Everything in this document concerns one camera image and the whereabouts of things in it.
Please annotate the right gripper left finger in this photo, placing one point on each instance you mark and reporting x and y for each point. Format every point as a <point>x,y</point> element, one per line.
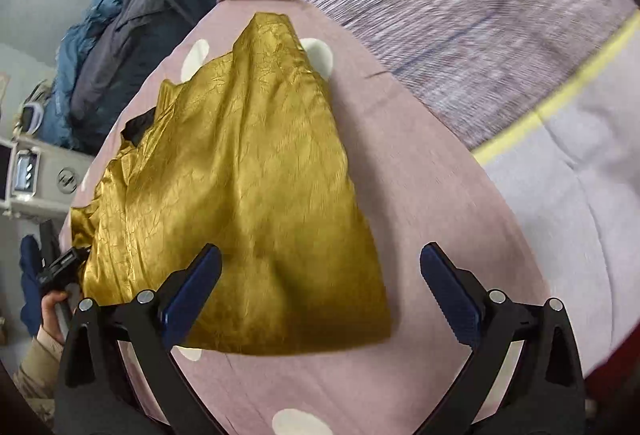
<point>94,393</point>

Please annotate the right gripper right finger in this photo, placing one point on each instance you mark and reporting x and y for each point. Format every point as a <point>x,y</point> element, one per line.
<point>546,391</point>

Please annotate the golden satin jacket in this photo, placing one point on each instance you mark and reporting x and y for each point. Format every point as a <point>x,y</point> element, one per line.
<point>245,156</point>

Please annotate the beige sleeved forearm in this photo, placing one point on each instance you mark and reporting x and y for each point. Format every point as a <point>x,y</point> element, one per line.
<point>37,374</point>

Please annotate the person's left hand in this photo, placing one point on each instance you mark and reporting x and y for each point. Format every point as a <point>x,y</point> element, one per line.
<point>50,323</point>

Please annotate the navy blue folded garment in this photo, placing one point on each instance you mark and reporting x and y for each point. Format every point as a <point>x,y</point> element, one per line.
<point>31,265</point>

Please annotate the white bedside appliance box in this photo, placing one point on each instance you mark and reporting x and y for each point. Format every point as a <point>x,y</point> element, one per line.
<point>38,180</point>

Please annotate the blue grey quilted bedding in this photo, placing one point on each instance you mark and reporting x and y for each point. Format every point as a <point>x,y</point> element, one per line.
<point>103,62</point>

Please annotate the pink polka dot bedsheet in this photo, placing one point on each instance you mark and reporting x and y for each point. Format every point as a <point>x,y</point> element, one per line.
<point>415,183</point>

